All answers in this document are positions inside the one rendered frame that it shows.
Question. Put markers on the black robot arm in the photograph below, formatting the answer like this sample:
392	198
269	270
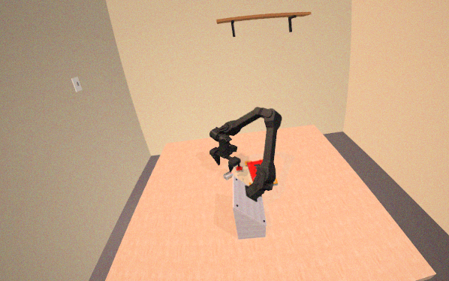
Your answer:
266	171

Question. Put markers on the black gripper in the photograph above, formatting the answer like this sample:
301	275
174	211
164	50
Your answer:
218	152

